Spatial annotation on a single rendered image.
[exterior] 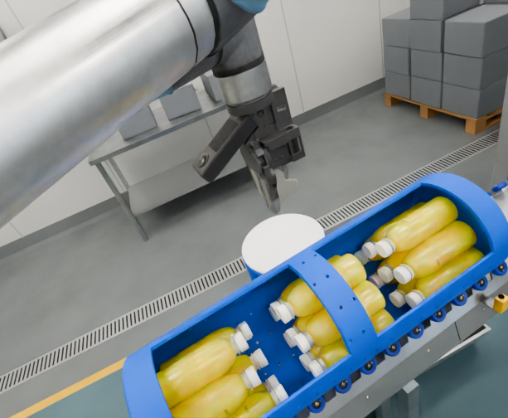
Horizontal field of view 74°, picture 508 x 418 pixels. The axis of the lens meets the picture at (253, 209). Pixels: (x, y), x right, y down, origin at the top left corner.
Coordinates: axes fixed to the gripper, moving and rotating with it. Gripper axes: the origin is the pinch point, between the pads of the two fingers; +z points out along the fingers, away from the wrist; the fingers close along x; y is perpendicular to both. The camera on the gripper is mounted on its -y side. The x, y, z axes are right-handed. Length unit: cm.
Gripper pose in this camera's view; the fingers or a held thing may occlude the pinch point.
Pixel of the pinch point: (271, 208)
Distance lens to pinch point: 60.8
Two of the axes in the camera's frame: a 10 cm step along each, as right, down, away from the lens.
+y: 8.7, -4.6, 1.9
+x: -4.1, -4.4, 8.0
